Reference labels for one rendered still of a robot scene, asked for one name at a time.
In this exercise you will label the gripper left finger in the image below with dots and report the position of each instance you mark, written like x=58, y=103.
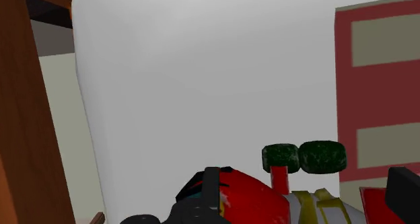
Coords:
x=211, y=187

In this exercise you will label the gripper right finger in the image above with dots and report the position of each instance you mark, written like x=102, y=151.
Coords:
x=404, y=193

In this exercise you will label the red toy racing car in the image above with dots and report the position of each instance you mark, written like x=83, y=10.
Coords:
x=252, y=197

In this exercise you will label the large white rounded block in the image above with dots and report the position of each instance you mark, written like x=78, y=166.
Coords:
x=203, y=85

